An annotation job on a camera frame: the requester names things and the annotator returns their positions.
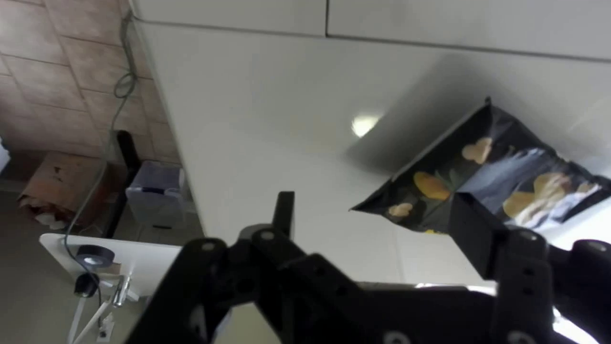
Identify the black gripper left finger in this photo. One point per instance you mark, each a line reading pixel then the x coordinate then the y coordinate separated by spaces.
pixel 287 293

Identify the black snack packet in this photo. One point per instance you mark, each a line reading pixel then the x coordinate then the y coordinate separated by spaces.
pixel 484 172

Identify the grey plastic box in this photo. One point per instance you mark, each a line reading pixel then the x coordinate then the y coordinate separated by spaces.
pixel 156 193

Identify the black upright slab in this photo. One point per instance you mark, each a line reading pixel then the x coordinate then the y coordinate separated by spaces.
pixel 127 159

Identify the black round knob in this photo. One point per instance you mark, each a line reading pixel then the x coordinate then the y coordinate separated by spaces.
pixel 94 257

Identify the white microwave oven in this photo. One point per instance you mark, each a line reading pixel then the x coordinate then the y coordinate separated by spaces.
pixel 268 127

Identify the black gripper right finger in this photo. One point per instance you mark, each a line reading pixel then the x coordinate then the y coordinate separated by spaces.
pixel 535 287

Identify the brown cardboard box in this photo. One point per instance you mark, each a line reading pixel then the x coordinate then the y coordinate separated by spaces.
pixel 64 188

